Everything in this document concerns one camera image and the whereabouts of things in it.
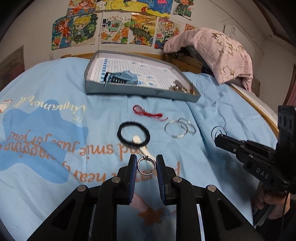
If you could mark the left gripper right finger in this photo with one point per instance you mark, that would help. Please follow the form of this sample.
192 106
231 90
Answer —
202 213

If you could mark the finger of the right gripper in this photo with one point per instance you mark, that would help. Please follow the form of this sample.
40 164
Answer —
231 144

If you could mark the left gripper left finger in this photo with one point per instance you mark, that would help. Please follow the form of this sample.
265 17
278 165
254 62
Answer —
91 213

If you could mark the metal jewelry pile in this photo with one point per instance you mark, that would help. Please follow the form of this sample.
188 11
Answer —
180 88

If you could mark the right hand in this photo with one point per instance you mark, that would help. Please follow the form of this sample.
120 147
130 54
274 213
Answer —
262 197

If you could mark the light blue printed bedsheet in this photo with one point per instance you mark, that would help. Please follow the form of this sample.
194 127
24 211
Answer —
54 137

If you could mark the pink floral cloth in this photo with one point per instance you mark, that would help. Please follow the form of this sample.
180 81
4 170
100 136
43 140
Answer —
226 57

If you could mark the grey blue box lid tray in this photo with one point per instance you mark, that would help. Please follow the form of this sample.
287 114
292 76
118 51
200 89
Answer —
154 76

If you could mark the blue grey hair clip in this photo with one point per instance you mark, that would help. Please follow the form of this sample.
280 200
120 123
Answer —
125 77

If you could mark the colourful doodle drawing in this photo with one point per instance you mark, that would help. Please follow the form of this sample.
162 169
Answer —
166 29

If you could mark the red haired figure drawing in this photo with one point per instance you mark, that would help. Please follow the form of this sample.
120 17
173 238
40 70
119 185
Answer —
184 8

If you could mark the dinosaur landscape drawing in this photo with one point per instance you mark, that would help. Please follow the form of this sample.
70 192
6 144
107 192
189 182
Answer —
142 28

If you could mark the blue sea drawing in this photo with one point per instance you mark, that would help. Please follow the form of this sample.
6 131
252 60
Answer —
159 8

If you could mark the fish and drink drawing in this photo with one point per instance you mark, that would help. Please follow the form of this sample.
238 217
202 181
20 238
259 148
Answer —
115 28

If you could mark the blonde child drawing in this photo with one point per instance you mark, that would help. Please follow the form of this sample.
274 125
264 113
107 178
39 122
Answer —
84 30

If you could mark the orange haired girl drawing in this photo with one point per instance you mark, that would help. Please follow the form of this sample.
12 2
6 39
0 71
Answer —
62 33

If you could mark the mermaid drawing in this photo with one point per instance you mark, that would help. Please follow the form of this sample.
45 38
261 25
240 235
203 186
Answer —
81 7

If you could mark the white wall air conditioner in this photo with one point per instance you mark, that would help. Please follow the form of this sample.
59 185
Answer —
237 35

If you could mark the small wall hatch door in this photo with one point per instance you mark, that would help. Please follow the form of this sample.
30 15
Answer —
12 67

